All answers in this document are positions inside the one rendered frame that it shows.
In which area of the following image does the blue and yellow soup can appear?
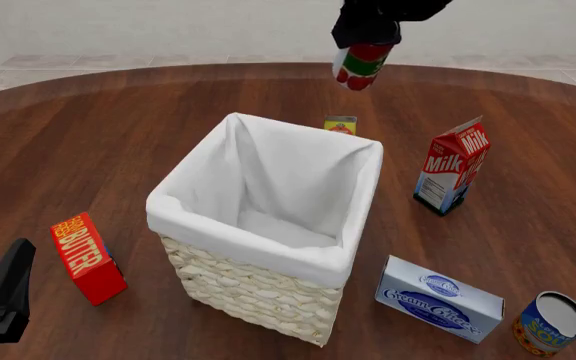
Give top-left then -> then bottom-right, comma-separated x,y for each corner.
511,290 -> 576,359

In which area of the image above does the white cloth-lined wicker basket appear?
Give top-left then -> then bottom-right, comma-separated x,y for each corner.
145,111 -> 385,348

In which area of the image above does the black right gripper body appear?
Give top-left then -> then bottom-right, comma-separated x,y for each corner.
336,0 -> 405,24

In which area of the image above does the tomato sauce can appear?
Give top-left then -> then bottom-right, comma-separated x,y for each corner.
331,42 -> 395,93

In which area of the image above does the small yellow food box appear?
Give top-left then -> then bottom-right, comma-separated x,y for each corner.
323,114 -> 359,137

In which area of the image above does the red and white milk carton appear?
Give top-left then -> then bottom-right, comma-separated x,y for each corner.
412,114 -> 493,219

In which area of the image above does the red butter box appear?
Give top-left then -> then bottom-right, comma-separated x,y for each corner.
49,212 -> 130,307

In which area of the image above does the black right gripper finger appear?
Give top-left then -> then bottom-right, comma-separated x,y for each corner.
368,20 -> 402,47
330,18 -> 370,50

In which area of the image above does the blue-white cream cheese box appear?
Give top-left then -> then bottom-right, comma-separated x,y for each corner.
374,254 -> 507,345

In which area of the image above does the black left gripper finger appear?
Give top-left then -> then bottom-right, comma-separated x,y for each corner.
0,237 -> 37,306

